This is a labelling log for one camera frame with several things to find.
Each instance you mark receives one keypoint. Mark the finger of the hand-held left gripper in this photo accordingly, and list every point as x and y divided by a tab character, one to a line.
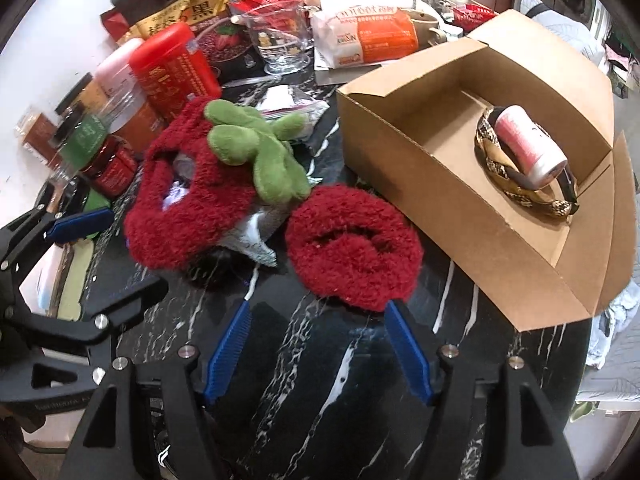
80	226
125	305

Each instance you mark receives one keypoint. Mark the pink white cylindrical bottle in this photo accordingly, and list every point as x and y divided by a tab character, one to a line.
525	142

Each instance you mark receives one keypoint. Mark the white cloth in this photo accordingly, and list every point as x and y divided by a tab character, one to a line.
560	25

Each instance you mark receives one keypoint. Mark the red fluffy sock green leaves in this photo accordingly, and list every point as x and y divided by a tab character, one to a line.
200	195

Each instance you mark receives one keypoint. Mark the white orange bread packet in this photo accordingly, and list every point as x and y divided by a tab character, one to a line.
370	35

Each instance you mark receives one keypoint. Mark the black marble desktop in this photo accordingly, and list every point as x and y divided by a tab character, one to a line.
325	385

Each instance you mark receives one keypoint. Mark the glass measuring cup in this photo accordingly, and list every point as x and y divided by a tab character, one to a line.
280	45

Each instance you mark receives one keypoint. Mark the tan canister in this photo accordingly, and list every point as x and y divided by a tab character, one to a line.
92	97

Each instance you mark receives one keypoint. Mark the beige mug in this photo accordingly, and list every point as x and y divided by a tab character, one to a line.
425	30

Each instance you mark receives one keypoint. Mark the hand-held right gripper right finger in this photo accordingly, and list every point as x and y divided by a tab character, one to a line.
410	355

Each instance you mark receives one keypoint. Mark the pink canister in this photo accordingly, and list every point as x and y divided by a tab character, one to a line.
117	67

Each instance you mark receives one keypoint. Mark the snake print headband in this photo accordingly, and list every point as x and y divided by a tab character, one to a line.
500	170

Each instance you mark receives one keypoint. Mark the black gold snack bag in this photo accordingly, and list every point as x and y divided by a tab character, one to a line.
200	10

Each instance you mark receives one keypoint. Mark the green plastic piece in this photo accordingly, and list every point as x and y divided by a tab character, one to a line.
97	200

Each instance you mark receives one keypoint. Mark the light blue cloth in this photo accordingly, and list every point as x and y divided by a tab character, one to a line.
615	330

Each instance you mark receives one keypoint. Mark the red canister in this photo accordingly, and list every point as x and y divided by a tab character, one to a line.
170	75

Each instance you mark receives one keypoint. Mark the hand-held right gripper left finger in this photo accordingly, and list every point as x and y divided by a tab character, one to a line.
227	355

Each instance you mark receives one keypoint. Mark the clear jar orange label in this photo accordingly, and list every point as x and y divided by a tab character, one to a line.
140	125

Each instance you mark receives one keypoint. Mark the small red jar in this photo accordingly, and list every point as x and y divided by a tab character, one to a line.
112	170

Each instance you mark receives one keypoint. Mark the green label jar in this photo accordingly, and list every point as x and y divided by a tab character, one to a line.
87	137

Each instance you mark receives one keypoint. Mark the brown spice jar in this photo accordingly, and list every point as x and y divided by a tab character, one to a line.
40	135

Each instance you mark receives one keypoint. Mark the silver foil packet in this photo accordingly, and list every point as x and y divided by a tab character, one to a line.
300	107
255	240

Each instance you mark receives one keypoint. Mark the small red packet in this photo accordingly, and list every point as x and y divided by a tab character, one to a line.
475	16

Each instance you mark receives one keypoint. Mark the brown cardboard box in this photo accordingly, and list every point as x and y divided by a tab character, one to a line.
400	160

